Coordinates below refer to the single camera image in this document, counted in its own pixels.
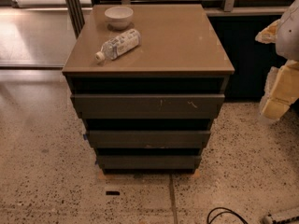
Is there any clear plastic water bottle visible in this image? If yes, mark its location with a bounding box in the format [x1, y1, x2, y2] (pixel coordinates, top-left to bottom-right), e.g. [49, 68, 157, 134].
[95, 29, 141, 63]

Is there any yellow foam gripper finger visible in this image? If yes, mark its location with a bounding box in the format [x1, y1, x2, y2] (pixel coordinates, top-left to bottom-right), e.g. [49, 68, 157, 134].
[259, 60, 299, 121]
[255, 20, 280, 44]

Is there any grey power strip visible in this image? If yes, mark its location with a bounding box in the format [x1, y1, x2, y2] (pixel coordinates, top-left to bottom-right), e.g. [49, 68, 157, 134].
[263, 207, 299, 224]

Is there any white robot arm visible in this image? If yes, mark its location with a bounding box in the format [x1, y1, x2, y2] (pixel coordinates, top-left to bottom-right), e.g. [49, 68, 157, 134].
[255, 0, 299, 124]

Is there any black cable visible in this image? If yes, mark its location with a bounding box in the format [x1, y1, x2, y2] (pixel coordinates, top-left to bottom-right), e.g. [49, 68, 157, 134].
[206, 206, 249, 224]

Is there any brown drawer cabinet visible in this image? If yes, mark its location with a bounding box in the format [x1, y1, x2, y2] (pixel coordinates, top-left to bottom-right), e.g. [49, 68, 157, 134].
[63, 5, 234, 159]

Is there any grey drawer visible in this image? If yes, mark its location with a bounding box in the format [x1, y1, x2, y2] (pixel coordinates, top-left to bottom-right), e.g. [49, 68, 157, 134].
[86, 131, 210, 148]
[71, 94, 224, 119]
[97, 156, 201, 170]

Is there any white ceramic bowl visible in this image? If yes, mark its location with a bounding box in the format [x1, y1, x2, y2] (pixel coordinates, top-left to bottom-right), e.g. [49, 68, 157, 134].
[105, 6, 134, 30]

